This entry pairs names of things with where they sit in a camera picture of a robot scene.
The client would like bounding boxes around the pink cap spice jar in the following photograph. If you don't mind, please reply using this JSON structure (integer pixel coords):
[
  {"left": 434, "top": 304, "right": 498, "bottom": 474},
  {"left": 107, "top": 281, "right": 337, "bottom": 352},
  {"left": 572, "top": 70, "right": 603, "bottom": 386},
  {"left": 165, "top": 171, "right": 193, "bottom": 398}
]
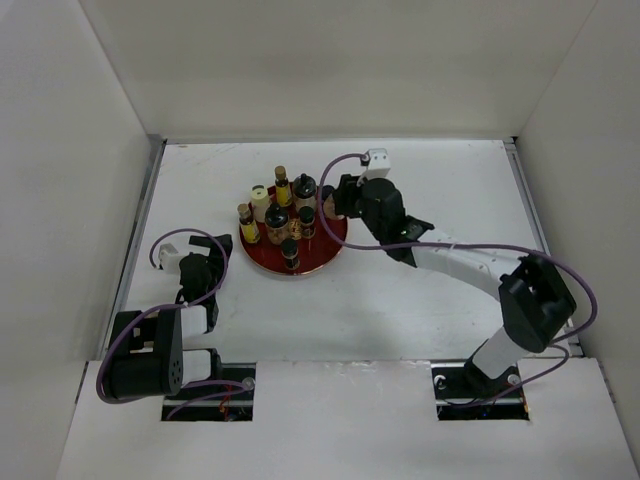
[{"left": 321, "top": 185, "right": 344, "bottom": 221}]

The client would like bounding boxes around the black grinder pepper jar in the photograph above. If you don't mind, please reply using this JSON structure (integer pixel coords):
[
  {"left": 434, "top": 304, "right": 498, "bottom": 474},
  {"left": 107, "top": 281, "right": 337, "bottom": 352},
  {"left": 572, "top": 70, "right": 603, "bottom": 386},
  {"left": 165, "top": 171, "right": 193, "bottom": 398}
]
[{"left": 292, "top": 173, "right": 317, "bottom": 212}]

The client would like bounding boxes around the yellow label brown bottle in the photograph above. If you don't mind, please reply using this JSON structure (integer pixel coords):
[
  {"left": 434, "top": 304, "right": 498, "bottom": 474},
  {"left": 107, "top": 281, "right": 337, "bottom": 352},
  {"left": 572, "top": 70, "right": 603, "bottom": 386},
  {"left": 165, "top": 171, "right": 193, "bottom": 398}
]
[{"left": 237, "top": 203, "right": 261, "bottom": 245}]

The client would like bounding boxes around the gold cap yellow bottle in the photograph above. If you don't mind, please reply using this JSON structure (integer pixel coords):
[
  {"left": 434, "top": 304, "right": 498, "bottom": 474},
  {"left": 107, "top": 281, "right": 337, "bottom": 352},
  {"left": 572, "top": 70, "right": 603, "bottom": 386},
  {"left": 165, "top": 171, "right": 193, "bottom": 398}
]
[{"left": 274, "top": 165, "right": 293, "bottom": 207}]

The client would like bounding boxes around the cream cap spice jar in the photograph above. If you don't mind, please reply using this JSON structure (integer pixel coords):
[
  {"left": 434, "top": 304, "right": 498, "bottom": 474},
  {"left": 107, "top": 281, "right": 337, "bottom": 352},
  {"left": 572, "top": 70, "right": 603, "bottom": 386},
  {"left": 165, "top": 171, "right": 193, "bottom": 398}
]
[{"left": 250, "top": 185, "right": 271, "bottom": 223}]

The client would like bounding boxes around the black grinder salt jar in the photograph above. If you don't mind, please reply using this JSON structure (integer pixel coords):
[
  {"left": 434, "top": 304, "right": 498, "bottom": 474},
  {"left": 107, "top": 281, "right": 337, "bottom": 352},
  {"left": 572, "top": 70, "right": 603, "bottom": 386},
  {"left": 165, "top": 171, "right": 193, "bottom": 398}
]
[{"left": 265, "top": 203, "right": 291, "bottom": 246}]

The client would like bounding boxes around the black cap spice bottle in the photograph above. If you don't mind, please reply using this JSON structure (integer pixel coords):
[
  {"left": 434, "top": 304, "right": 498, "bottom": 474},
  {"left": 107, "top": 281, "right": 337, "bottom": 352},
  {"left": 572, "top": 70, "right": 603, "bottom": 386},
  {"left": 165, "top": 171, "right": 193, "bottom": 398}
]
[{"left": 280, "top": 237, "right": 300, "bottom": 270}]

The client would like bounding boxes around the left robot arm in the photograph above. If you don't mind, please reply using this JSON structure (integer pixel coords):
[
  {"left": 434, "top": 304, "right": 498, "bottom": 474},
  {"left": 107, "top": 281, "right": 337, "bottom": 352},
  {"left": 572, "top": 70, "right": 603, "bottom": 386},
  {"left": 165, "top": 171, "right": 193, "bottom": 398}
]
[{"left": 96, "top": 228, "right": 233, "bottom": 404}]

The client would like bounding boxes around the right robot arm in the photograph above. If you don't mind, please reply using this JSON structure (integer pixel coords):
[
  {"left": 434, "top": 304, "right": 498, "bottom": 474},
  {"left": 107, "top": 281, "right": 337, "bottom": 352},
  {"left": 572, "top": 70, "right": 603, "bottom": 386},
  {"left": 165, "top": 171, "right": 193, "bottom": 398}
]
[{"left": 323, "top": 174, "right": 576, "bottom": 396}]

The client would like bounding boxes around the red round lacquer tray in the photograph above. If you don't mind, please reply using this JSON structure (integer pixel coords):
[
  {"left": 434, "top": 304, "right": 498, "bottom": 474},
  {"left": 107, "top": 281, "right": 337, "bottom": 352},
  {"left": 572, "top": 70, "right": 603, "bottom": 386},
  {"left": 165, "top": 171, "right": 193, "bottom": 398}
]
[{"left": 237, "top": 183, "right": 348, "bottom": 276}]

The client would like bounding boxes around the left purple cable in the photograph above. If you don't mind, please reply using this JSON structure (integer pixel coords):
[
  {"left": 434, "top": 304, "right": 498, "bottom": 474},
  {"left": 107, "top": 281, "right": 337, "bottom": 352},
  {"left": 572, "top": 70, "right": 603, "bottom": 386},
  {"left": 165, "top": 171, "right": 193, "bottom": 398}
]
[{"left": 94, "top": 228, "right": 249, "bottom": 419}]

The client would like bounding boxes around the purple cable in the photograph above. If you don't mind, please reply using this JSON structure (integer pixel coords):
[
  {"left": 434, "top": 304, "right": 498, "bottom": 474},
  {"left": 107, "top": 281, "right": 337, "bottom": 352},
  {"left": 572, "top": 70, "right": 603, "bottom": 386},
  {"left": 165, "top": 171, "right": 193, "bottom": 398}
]
[
  {"left": 94, "top": 228, "right": 249, "bottom": 419},
  {"left": 318, "top": 152, "right": 599, "bottom": 406}
]

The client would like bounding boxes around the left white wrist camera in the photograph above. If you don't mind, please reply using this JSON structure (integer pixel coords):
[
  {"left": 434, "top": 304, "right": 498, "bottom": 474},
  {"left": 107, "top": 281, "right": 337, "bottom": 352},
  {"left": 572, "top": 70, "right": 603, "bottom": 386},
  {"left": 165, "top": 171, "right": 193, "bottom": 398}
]
[{"left": 158, "top": 243, "right": 185, "bottom": 274}]

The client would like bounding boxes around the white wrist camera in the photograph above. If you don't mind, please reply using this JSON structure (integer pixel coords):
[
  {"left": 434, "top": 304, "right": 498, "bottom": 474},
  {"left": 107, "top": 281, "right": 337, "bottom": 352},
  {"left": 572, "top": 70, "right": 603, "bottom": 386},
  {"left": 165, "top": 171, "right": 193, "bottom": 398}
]
[
  {"left": 357, "top": 148, "right": 391, "bottom": 186},
  {"left": 158, "top": 243, "right": 185, "bottom": 274}
]

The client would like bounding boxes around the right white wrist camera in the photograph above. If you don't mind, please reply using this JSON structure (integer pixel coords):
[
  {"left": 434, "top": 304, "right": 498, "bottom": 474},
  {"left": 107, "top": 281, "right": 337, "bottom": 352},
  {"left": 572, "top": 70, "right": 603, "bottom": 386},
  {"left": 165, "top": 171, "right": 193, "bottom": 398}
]
[{"left": 357, "top": 148, "right": 391, "bottom": 186}]

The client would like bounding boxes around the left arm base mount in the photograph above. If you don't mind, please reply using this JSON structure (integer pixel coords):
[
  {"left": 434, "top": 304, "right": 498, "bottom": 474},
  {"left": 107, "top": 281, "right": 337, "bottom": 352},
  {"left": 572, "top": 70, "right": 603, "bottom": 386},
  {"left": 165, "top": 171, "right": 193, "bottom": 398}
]
[{"left": 161, "top": 363, "right": 256, "bottom": 423}]

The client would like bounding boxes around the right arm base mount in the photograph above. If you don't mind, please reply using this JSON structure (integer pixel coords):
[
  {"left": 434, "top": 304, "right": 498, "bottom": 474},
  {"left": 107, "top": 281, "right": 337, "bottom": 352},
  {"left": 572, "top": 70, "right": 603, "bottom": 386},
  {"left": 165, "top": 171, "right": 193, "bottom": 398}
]
[{"left": 431, "top": 363, "right": 529, "bottom": 421}]

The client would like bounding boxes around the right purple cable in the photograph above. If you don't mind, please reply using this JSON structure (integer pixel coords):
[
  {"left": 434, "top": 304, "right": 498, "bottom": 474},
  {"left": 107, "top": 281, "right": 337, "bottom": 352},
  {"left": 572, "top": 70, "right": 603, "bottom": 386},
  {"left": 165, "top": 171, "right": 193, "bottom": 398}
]
[{"left": 318, "top": 152, "right": 599, "bottom": 406}]

